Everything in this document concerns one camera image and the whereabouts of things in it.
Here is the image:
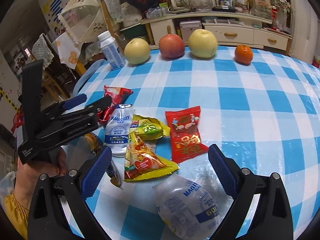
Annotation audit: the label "clear zip bag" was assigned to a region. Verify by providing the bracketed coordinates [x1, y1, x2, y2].
[187, 0, 213, 12]

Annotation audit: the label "yellow pear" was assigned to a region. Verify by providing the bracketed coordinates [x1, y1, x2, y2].
[188, 29, 217, 59]
[124, 38, 151, 65]

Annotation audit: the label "white television cabinet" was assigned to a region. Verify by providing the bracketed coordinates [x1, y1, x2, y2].
[140, 12, 293, 52]

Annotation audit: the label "printed clear gift bag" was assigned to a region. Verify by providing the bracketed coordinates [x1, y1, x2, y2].
[251, 0, 272, 18]

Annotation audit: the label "pink artificial flowers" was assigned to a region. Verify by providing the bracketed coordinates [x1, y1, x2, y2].
[265, 0, 294, 15]

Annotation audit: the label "wall chart poster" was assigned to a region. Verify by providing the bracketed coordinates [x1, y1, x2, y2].
[41, 0, 75, 34]

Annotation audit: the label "white milk bottle blue label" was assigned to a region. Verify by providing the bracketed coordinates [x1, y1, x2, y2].
[97, 31, 127, 71]

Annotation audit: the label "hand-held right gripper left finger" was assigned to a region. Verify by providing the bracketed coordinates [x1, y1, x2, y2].
[27, 145, 113, 240]

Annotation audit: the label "wooden dining table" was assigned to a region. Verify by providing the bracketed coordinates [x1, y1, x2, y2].
[75, 60, 87, 75]

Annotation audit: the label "person's left hand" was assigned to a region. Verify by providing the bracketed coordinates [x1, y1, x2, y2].
[14, 147, 68, 198]

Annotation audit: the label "orange mandarin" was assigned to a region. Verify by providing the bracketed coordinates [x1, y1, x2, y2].
[234, 44, 253, 65]

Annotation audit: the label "red foil snack wrapper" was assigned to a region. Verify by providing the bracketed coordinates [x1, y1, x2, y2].
[97, 85, 134, 124]

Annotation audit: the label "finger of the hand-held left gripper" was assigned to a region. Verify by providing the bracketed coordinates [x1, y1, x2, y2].
[50, 96, 113, 128]
[41, 94, 87, 117]

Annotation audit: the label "pink storage box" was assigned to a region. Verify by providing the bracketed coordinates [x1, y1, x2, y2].
[179, 21, 202, 38]

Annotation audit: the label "black tray of bottles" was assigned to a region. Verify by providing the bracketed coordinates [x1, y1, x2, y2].
[212, 0, 237, 13]

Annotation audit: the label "pack of small clear bottles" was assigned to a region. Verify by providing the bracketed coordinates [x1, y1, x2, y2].
[146, 6, 169, 18]

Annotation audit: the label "white curtain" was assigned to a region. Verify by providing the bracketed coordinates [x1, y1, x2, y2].
[287, 0, 313, 55]

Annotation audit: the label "blue white checked tablecloth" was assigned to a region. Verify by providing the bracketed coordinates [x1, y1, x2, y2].
[67, 46, 320, 240]

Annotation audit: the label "white orange print tablecloth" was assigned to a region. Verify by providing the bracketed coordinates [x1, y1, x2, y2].
[54, 32, 80, 69]

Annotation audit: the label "yellow red snack wrapper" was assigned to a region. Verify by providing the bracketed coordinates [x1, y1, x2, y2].
[124, 130, 180, 182]

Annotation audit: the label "red apple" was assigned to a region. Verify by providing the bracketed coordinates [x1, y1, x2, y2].
[159, 34, 185, 59]

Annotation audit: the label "cream mesh food cover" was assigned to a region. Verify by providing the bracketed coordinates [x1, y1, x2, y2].
[58, 0, 102, 42]

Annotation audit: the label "glass electric kettle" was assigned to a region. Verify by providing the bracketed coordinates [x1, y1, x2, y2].
[169, 0, 189, 13]

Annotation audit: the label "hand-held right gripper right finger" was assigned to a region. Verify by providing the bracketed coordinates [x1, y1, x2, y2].
[207, 144, 293, 240]

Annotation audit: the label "dark green storage box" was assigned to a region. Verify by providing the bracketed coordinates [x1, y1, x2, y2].
[120, 24, 148, 40]

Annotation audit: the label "green yellow snack wrapper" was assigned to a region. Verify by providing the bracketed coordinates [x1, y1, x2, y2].
[132, 114, 171, 140]

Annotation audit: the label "dark brown snack wrapper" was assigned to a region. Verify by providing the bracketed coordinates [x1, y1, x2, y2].
[84, 132, 123, 190]

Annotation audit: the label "red candy packet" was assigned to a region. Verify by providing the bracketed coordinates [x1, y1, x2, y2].
[165, 106, 209, 164]

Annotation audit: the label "red decoration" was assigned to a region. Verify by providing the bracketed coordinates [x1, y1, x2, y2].
[271, 7, 279, 29]

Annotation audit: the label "clear plastic bag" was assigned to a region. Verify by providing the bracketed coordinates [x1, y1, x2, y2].
[0, 171, 15, 205]

